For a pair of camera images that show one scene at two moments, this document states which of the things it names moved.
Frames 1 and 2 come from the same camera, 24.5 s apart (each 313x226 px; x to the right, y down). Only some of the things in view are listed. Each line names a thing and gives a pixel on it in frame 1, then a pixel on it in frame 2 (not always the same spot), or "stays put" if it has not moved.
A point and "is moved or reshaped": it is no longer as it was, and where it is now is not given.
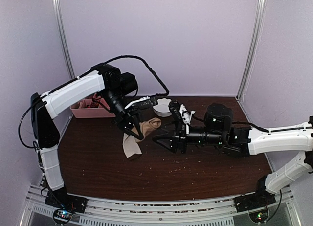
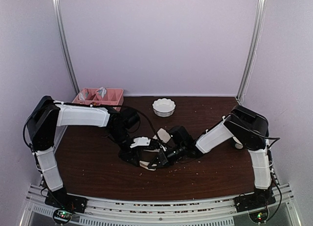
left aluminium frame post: [61, 34] stays put
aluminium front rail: [280, 212] stays put
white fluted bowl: [162, 108] stays put
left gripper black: [127, 118] -> [125, 155]
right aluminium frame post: [257, 37] stays put
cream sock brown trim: [130, 146] is moved or reshaped
